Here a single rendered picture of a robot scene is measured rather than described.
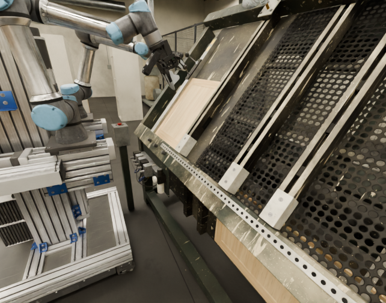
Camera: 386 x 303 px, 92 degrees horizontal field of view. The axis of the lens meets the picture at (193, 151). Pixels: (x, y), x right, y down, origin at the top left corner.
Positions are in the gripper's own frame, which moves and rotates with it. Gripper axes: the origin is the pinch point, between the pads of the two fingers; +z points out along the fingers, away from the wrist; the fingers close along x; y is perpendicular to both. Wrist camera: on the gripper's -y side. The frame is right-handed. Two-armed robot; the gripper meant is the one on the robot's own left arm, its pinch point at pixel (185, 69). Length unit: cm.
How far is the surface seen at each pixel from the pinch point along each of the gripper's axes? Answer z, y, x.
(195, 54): 11.6, 13.8, -32.5
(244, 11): 2, -39, -42
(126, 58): 31, 326, -164
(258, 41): 7, -57, -10
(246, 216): 5, -80, 93
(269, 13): 1, -63, -23
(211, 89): 10.0, -27.4, 17.6
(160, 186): 13, -11, 93
